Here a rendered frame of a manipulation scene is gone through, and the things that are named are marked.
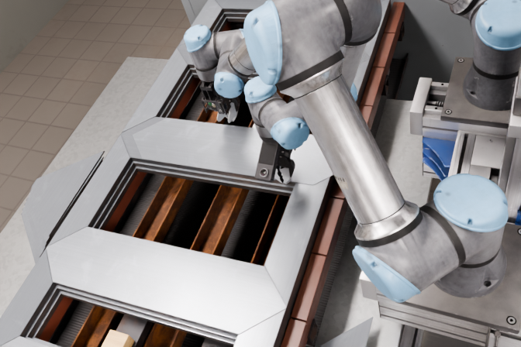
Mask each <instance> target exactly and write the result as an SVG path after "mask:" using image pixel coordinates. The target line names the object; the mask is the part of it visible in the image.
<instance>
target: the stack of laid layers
mask: <svg viewBox="0 0 521 347"><path fill-rule="evenodd" d="M253 10H254V9H222V10H221V12H220V13H219V15H218V16H217V18H216V20H215V22H214V23H213V24H212V26H211V28H210V31H211V33H214V32H222V31H223V29H224V27H225V25H226V24H227V22H244V21H245V18H246V17H247V15H248V14H249V13H250V12H252V11H253ZM390 11H391V0H389V3H388V7H387V9H386V12H385V16H384V18H383V21H382V24H381V28H380V30H379V33H378V37H377V39H376V42H375V45H374V49H373V51H372V54H371V58H370V60H369V63H368V66H367V70H366V72H365V75H364V79H363V81H362V84H361V88H360V90H359V93H358V96H357V100H356V103H357V106H358V108H359V106H360V103H361V99H362V97H363V94H364V90H365V88H366V85H367V81H368V78H369V76H370V73H371V69H372V66H373V63H374V59H375V57H376V54H377V52H378V48H379V45H380V42H381V38H382V36H383V33H384V31H385V27H386V24H387V21H388V17H389V14H390ZM194 78H199V77H198V74H197V72H196V69H195V65H191V64H188V66H187V67H186V68H185V70H184V72H183V73H182V75H181V76H180V78H179V79H178V82H177V83H176V85H175V86H174V88H173V89H172V91H171V93H170V94H169V95H168V97H167V99H166V101H165V103H164V104H163V105H162V107H161V109H160V111H159V112H158V113H157V115H156V116H155V117H153V118H151V119H149V120H146V121H145V122H142V123H140V124H139V125H136V126H134V127H132V128H131V129H128V130H126V131H125V132H122V133H121V137H122V140H123V142H124V144H125V146H126V149H127V152H128V154H129V161H128V162H127V164H126V165H125V167H124V168H123V170H122V172H121V174H120V175H119V177H118V178H117V180H116V182H115V183H114V184H113V186H112V188H111V190H110V191H109V193H108V194H107V196H106V198H105V200H104V201H103V202H102V204H101V206H100V208H99V209H98V210H97V212H96V214H95V216H94V217H93V219H92V220H91V222H90V224H89V225H88V226H87V227H90V228H96V229H101V230H104V228H105V227H106V225H107V224H108V222H109V220H110V218H111V217H112V215H113V213H114V211H115V210H116V208H117V207H118V205H119V203H120V201H121V200H122V198H123V196H124V195H125V193H126V192H127V190H128V188H129V186H130V185H131V183H132V182H133V179H134V178H135V176H136V175H137V173H138V171H139V172H144V173H149V174H158V175H163V176H168V177H176V178H181V179H186V180H195V181H200V182H205V183H210V184H218V185H223V186H228V187H237V188H242V189H247V190H252V191H260V192H265V193H270V194H279V195H284V196H289V197H290V196H291V194H292V191H293V188H294V186H295V184H296V183H294V182H289V183H288V184H283V183H281V182H280V181H278V180H274V181H272V182H266V181H262V180H257V179H256V178H255V177H253V176H247V175H242V174H237V173H227V172H222V171H218V170H208V169H202V168H197V167H188V166H182V165H177V164H173V163H163V162H157V161H152V160H143V159H142V158H141V155H140V153H139V150H138V149H137V146H136V143H135V141H134V139H133V136H132V134H134V133H136V132H139V131H140V130H142V129H145V128H146V127H148V126H150V125H153V124H155V123H157V122H159V121H161V120H163V119H165V118H170V117H171V116H172V114H173V113H174V110H175V109H176V108H177V106H178V104H179V102H180V101H181V99H182V98H183V96H184V94H185V92H186V91H187V90H188V87H189V86H190V84H191V82H192V81H193V79H194ZM335 179H336V178H335V177H334V175H333V176H331V177H330V180H329V183H328V185H327V188H326V192H325V194H324V197H323V201H322V204H321V206H320V209H319V213H318V215H317V218H316V222H315V224H314V226H313V229H312V233H311V235H310V238H309V242H308V245H307V247H306V250H305V254H304V256H303V259H302V263H301V266H300V268H299V271H298V275H297V277H296V280H295V284H294V287H293V289H292V293H291V296H290V298H289V301H288V305H287V306H286V310H285V314H284V317H283V319H282V322H281V326H280V328H279V331H278V335H277V338H276V340H275V343H274V346H273V347H281V344H282V341H283V338H284V336H285V331H286V328H287V326H288V322H289V319H290V317H291V314H292V310H293V307H294V305H295V301H296V298H297V296H298V292H299V288H300V286H301V283H302V279H303V277H304V274H305V270H306V267H307V265H308V262H309V258H310V256H311V253H312V249H313V246H314V243H315V240H316V236H317V234H318V231H319V227H320V225H321V222H322V220H323V216H324V213H325V210H326V206H327V204H328V201H329V198H330V194H331V191H332V189H333V185H334V182H335ZM63 297H69V298H71V299H75V300H77V301H82V302H85V303H88V304H93V305H95V306H98V307H103V308H106V309H109V310H111V311H116V312H119V313H122V314H127V315H129V316H133V317H135V318H140V319H143V320H146V321H151V322H153V323H156V324H159V325H164V326H167V327H169V328H174V329H177V330H180V331H183V332H187V333H191V334H193V335H198V336H201V337H204V338H209V339H211V340H214V341H217V342H222V343H225V344H227V345H232V346H234V344H235V341H236V338H237V336H238V334H235V333H232V332H227V331H224V330H221V329H218V328H213V327H210V326H208V325H203V324H199V323H197V322H193V321H189V320H185V319H183V318H178V317H175V316H172V315H169V314H164V313H161V312H158V311H153V310H150V309H147V308H144V307H139V306H136V305H133V304H128V303H126V302H122V301H118V300H115V299H112V298H109V297H104V296H101V295H97V294H93V293H90V292H87V291H84V290H79V289H76V288H73V287H69V286H65V285H63V284H59V283H54V282H53V283H52V285H51V287H50V289H49V290H48V291H47V293H46V295H45V296H44V298H43V299H42V301H41V303H40V305H39V306H38V308H37V309H36V311H35V313H34V314H33V316H32V317H31V319H30V320H29V322H28V324H27V326H26V327H25V329H24V330H23V332H22V334H21V335H20V336H21V337H23V338H27V339H30V340H33V341H35V342H39V343H42V344H44V345H48V346H50V347H61V346H59V345H55V344H52V343H49V342H45V341H43V340H40V339H39V337H40V336H41V334H42V333H43V330H44V329H45V327H46V326H47V324H48V322H49V321H50V319H51V318H52V316H53V313H54V312H55V311H56V309H57V307H58V305H59V304H60V302H61V301H62V299H63Z"/></svg>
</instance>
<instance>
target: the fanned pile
mask: <svg viewBox="0 0 521 347"><path fill-rule="evenodd" d="M372 321H373V317H372V318H369V319H367V320H366V321H364V322H362V323H360V324H359V325H357V326H355V327H353V328H352V329H350V330H348V331H346V332H344V333H343V334H341V335H338V336H337V337H335V338H333V339H331V340H330V341H328V342H326V343H325V344H323V345H321V346H319V347H366V346H367V340H368V336H369V333H370V330H371V324H372Z"/></svg>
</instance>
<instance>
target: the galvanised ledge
mask: <svg viewBox="0 0 521 347"><path fill-rule="evenodd" d="M411 106H412V101H404V100H395V99H387V100H386V102H385V107H384V110H383V113H382V116H381V121H380V123H379V127H378V131H377V134H376V137H375V142H376V143H377V145H378V148H379V149H380V151H381V154H382V156H383V157H384V159H385V162H386V163H387V165H388V168H389V170H390V171H391V173H392V176H393V177H394V179H395V182H396V183H397V185H398V187H399V190H400V191H401V193H402V196H403V197H404V199H405V200H406V201H411V202H413V203H415V204H417V205H418V207H422V206H423V205H425V204H426V203H428V199H429V195H430V188H431V184H432V179H433V178H432V177H424V176H423V162H422V160H423V152H422V151H423V143H422V141H423V136H418V135H413V134H410V117H409V112H410V108H411ZM356 227H357V219H356V217H355V215H354V214H353V217H352V219H351V223H350V227H349V230H348V233H347V237H346V241H345V243H344V247H343V251H342V254H341V257H340V261H339V265H338V267H337V271H336V276H335V278H334V281H333V285H332V289H331V291H330V296H329V300H328V302H327V306H326V310H325V313H324V315H323V320H322V324H321V326H320V329H319V334H318V337H317V339H316V344H315V347H319V346H321V345H323V344H325V343H326V342H328V341H330V340H331V339H333V338H335V337H337V336H338V335H341V334H343V333H344V332H346V331H348V330H350V329H352V328H353V327H355V326H357V325H359V324H360V323H362V322H364V321H366V320H367V319H369V318H372V317H373V321H372V324H371V330H370V333H369V336H368V340H367V346H366V347H399V343H400V339H401V335H402V328H403V324H400V323H397V322H394V321H389V320H386V319H383V318H380V314H379V308H378V301H375V300H372V299H368V298H365V297H363V294H362V289H361V282H360V276H361V272H362V269H361V268H360V267H359V265H358V264H357V262H356V260H355V258H354V255H353V250H354V249H355V246H359V245H360V244H359V242H358V241H357V238H356V237H355V234H354V231H355V228H356Z"/></svg>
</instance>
